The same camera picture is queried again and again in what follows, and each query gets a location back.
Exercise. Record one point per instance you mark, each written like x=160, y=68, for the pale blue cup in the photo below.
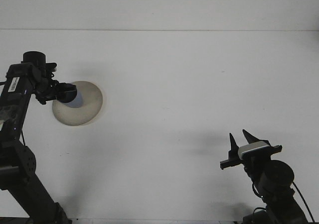
x=77, y=102

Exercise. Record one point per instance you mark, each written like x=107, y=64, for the pale round plate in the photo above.
x=87, y=109

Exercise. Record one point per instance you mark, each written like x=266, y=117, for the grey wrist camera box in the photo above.
x=251, y=149
x=51, y=66

